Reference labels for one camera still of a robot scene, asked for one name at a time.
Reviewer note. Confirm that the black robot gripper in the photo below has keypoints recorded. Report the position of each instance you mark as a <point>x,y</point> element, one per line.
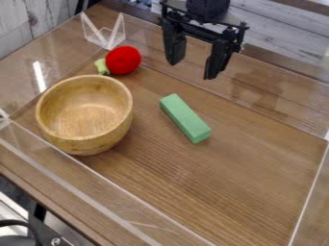
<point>204,12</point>

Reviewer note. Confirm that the red plush strawberry toy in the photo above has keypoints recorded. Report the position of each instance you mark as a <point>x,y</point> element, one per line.
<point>120,62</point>

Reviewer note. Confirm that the green rectangular block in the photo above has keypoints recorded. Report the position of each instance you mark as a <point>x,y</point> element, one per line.
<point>187,120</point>

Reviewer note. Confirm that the wooden bowl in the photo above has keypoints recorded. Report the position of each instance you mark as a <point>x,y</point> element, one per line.
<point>84,114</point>

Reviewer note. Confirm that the black table leg clamp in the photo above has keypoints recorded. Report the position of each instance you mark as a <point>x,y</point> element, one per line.
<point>48,236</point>

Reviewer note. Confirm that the clear acrylic tray wall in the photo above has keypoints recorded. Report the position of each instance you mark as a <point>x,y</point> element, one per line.
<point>250,187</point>

